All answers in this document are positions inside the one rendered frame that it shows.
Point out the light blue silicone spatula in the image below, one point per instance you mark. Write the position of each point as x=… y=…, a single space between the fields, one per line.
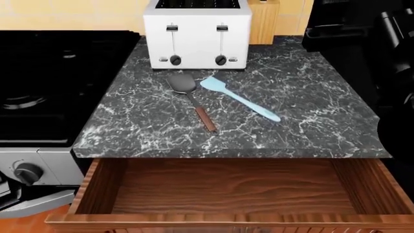
x=241 y=98

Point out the white four-slot toaster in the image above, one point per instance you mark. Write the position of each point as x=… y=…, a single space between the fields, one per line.
x=197 y=31

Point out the brown wooden drawer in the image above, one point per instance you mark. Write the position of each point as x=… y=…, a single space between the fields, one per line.
x=226 y=189

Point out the black stove knob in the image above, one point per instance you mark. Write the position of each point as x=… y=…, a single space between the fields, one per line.
x=27 y=172

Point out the black stove with silver front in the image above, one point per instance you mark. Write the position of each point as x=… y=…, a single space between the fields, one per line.
x=48 y=85

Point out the light wooden knife block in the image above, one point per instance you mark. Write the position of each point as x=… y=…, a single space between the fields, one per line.
x=263 y=21

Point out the dark marble countertop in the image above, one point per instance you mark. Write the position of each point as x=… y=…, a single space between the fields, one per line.
x=226 y=109

